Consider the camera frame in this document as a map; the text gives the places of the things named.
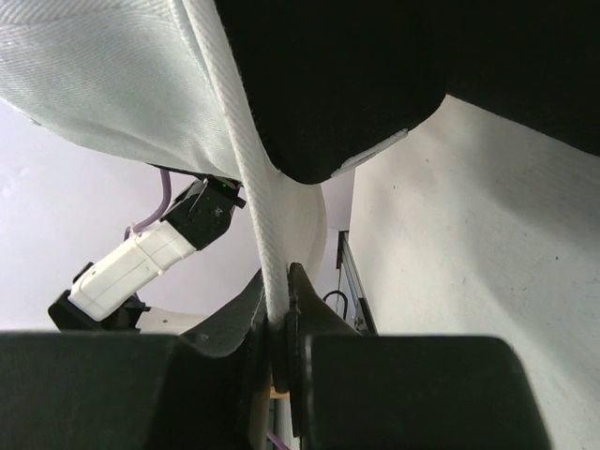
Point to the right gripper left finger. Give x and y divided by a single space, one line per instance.
234 380

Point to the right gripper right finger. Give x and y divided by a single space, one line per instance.
308 316

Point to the plain black cap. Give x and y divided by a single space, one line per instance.
327 81

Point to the white cap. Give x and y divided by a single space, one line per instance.
157 82

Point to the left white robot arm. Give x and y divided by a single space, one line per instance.
104 296

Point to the aluminium front rail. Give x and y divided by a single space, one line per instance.
355 310

